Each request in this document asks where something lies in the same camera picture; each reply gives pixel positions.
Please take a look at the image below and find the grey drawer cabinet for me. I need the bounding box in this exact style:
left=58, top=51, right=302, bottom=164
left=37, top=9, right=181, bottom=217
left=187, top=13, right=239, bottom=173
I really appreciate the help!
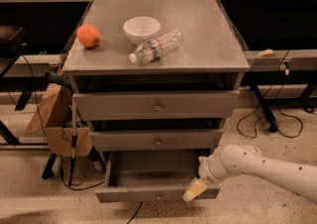
left=61, top=0, right=252, bottom=169

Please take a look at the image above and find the grey middle drawer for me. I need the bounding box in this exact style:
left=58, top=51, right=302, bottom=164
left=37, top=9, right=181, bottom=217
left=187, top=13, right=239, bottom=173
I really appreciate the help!
left=90, top=129, right=223, bottom=151

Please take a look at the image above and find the small yellow foam piece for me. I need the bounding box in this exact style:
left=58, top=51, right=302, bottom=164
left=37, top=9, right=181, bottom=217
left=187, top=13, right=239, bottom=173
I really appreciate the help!
left=257, top=49, right=273, bottom=57

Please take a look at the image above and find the black floor cable front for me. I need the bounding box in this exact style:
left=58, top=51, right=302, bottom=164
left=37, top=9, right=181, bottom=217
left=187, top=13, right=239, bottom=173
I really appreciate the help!
left=126, top=200, right=144, bottom=224

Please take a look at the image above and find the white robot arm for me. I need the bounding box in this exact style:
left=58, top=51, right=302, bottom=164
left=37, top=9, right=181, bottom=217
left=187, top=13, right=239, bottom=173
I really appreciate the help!
left=182, top=145, right=317, bottom=202

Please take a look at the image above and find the grey drawer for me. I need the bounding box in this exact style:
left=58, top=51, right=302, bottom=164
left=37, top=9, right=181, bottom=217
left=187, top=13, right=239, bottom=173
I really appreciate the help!
left=73, top=90, right=239, bottom=121
left=94, top=150, right=221, bottom=203
left=90, top=129, right=223, bottom=151

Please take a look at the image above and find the black floor cable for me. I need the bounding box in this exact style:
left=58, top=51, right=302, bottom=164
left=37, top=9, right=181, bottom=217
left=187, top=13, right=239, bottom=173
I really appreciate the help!
left=236, top=49, right=304, bottom=139
left=126, top=200, right=144, bottom=224

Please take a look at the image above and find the grey bottom drawer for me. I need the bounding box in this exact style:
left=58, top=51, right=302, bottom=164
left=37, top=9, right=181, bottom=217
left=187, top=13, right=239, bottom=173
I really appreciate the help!
left=94, top=150, right=221, bottom=203

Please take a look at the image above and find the grey metal rail left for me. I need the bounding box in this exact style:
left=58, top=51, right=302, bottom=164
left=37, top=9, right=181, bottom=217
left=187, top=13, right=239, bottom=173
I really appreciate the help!
left=0, top=55, right=61, bottom=77

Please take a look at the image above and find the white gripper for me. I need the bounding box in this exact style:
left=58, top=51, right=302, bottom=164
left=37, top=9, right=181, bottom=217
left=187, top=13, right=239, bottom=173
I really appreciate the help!
left=182, top=153, right=228, bottom=202

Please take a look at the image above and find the grey metal rail right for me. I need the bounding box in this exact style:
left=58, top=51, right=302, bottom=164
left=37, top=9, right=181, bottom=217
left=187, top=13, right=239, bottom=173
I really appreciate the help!
left=245, top=50, right=317, bottom=72

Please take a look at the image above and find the grey metal rail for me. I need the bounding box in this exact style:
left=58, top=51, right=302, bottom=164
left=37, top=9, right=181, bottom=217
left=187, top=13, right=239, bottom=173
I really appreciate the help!
left=245, top=50, right=317, bottom=72
left=0, top=55, right=61, bottom=77

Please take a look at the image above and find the black table leg right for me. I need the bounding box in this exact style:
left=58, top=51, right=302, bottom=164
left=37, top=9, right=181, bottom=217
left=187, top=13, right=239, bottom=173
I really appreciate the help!
left=251, top=84, right=278, bottom=133

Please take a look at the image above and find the green handled grabber stick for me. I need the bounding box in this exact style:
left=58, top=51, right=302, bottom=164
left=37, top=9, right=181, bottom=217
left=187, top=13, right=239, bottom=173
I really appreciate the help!
left=46, top=71, right=77, bottom=187

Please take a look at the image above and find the clear plastic water bottle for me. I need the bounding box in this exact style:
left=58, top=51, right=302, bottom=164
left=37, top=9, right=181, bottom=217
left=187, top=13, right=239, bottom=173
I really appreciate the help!
left=129, top=29, right=184, bottom=64

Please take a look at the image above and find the black floor cable right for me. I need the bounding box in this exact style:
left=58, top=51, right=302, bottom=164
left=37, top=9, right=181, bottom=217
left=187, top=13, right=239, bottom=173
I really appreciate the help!
left=236, top=49, right=304, bottom=139

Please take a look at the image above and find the orange fruit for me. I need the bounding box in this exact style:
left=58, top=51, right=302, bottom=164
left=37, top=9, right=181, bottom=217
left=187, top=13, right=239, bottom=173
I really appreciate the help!
left=76, top=24, right=101, bottom=49

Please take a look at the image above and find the brown cardboard box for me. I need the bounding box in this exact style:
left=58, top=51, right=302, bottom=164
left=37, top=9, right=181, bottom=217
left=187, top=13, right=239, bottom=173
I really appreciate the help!
left=24, top=82, right=94, bottom=158

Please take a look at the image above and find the grey top drawer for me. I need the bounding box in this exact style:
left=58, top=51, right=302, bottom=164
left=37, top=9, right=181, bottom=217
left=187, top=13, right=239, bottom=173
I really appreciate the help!
left=73, top=90, right=239, bottom=121

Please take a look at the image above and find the white ceramic bowl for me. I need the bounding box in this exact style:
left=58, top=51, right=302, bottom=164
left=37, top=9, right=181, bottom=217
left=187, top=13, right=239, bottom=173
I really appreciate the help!
left=123, top=16, right=160, bottom=45

